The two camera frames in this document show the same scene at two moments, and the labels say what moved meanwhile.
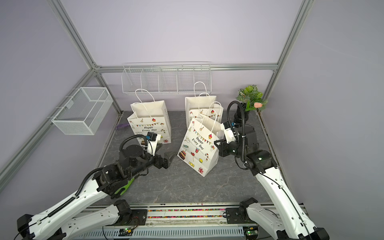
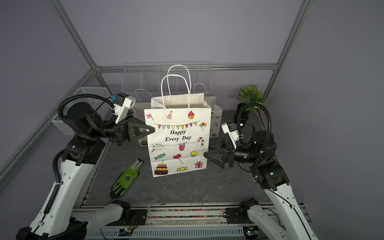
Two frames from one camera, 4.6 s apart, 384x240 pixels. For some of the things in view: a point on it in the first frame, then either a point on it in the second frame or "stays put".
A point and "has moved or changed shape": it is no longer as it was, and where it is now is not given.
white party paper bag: (199, 149) has moved or changed shape
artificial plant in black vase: (252, 99) stays put
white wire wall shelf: (167, 77) stays put
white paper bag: (202, 102) to (216, 113)
